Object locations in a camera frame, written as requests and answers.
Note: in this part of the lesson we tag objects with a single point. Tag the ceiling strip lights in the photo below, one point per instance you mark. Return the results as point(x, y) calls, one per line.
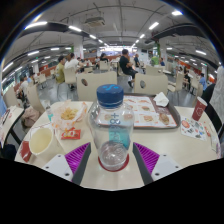
point(36, 24)

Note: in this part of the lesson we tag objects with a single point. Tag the white card with red border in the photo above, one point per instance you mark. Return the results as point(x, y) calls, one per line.
point(40, 126)

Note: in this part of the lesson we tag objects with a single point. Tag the beige chair with round hole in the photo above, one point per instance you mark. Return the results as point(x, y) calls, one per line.
point(153, 84)
point(96, 85)

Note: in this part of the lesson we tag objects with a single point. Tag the neighbouring beige table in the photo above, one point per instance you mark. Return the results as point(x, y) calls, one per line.
point(10, 120)

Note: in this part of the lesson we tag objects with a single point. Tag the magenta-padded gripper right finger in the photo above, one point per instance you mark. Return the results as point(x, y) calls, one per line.
point(164, 165)

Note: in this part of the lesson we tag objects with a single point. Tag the pink bag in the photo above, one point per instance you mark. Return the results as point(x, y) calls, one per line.
point(31, 116)

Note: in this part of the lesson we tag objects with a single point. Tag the brown food tray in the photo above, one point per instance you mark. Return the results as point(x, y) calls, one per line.
point(151, 115)

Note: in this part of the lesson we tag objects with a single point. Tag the cream plastic cup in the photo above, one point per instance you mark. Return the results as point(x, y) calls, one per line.
point(41, 141)

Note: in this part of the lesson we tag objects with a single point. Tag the clear bag of fries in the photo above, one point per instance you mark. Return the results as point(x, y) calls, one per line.
point(68, 114)

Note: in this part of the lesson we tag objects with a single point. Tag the printed paper flyer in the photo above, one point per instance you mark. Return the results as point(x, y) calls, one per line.
point(193, 128)

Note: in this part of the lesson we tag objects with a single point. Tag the red sauce packet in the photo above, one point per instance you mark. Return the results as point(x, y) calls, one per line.
point(71, 133)

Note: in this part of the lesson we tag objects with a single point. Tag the flat red pouch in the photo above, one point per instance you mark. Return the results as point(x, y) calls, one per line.
point(25, 151)

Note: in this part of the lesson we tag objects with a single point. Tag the clear blue-capped water bottle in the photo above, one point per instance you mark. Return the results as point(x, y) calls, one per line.
point(111, 130)

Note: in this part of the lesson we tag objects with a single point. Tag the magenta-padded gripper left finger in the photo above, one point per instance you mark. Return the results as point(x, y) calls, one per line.
point(60, 165)

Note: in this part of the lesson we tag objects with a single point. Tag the crumpled white napkin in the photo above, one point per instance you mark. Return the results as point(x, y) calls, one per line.
point(161, 100)

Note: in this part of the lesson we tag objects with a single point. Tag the ceiling air conditioner unit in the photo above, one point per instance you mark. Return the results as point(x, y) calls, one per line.
point(94, 21)

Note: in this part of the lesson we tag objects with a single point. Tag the red paper cup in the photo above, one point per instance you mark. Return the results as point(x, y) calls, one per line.
point(199, 109)

